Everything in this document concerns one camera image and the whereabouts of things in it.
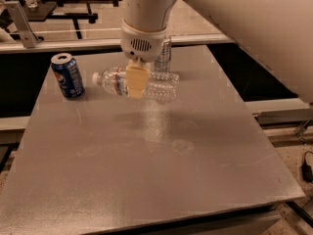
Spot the metal barrier rail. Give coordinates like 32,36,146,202
0,33,234,54

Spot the left metal bracket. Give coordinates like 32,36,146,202
5,1,39,48

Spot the dark background table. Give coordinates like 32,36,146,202
22,0,121,39

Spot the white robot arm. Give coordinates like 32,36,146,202
121,0,313,104

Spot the clear plastic water bottle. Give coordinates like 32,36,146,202
92,67,179,104

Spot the black power adapter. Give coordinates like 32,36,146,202
301,152,313,182

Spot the silver energy drink can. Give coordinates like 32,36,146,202
155,37,171,72

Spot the blue Pepsi can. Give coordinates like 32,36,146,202
51,53,85,99

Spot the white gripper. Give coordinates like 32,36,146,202
120,21,166,98

